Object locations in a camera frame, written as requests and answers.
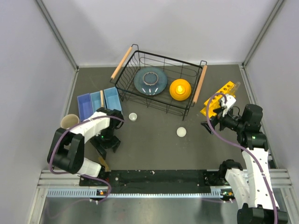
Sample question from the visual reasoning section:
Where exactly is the small white cup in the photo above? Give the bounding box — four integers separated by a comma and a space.
128, 112, 137, 122

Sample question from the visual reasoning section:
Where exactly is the blue ceramic plate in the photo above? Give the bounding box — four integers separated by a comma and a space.
134, 67, 168, 96

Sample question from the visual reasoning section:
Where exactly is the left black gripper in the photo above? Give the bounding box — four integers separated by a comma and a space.
90, 126, 120, 160

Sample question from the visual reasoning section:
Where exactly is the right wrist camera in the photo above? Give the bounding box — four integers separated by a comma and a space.
220, 94, 236, 117

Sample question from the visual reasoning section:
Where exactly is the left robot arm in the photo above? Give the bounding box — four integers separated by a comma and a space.
47, 107, 124, 185

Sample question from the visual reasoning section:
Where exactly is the right light blue bin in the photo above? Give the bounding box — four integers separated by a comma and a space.
104, 87, 123, 114

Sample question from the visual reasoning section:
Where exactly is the wooden test tube clamp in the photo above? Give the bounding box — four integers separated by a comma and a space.
100, 90, 105, 107

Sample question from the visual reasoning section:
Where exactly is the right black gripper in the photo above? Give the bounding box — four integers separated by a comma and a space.
200, 105, 246, 134

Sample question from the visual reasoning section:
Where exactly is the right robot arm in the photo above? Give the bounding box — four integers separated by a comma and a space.
201, 104, 288, 224

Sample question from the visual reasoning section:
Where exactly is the dark blue plastic bin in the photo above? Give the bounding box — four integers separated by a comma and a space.
77, 93, 93, 121

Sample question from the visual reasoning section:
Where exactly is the middle light blue bin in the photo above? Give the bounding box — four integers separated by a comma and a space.
90, 91, 106, 113

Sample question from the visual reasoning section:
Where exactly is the light blue bin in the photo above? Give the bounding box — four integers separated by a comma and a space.
90, 91, 106, 113
104, 87, 123, 114

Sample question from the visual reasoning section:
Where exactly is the black wire dish rack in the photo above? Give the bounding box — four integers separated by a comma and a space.
110, 44, 207, 118

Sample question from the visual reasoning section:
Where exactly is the yellow test tube rack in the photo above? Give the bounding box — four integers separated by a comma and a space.
200, 81, 235, 118

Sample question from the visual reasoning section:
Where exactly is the white round lid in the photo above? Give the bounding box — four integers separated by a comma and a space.
177, 127, 187, 137

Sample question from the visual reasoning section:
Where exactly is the yellow ridged dome bowl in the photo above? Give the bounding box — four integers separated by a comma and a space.
169, 79, 192, 101

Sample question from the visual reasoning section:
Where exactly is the beige ceramic mug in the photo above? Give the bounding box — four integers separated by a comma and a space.
60, 114, 80, 129

